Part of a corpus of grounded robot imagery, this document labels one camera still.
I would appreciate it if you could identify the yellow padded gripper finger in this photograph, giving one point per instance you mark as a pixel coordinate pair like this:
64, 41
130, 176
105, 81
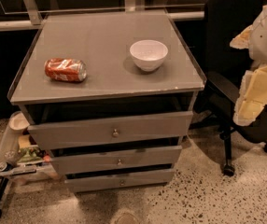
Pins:
252, 96
241, 41

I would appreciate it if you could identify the grey drawer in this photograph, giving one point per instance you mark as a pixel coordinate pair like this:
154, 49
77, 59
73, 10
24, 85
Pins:
115, 160
120, 181
92, 132

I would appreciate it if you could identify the grey top drawer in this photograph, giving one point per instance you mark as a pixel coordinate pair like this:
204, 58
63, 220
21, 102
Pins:
92, 132

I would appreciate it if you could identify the grey bottom drawer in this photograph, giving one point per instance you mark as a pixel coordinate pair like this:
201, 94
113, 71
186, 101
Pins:
120, 181

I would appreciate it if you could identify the grey drawer cabinet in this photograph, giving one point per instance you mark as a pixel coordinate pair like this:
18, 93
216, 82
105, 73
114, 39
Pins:
114, 86

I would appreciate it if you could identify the black office chair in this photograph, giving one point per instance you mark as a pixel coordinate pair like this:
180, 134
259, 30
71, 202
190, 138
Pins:
224, 67

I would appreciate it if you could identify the white ceramic bowl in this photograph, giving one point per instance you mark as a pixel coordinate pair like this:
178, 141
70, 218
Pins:
148, 55

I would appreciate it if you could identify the crushed orange soda can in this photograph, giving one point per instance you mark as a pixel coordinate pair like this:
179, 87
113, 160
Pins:
67, 70

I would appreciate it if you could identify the white cup in tray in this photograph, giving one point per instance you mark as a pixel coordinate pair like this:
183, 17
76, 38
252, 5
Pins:
18, 122

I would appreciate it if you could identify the green snack bag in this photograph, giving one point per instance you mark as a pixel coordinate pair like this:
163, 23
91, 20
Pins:
30, 154

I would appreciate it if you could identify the metal window rail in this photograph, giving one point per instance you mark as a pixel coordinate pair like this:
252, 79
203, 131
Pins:
30, 19

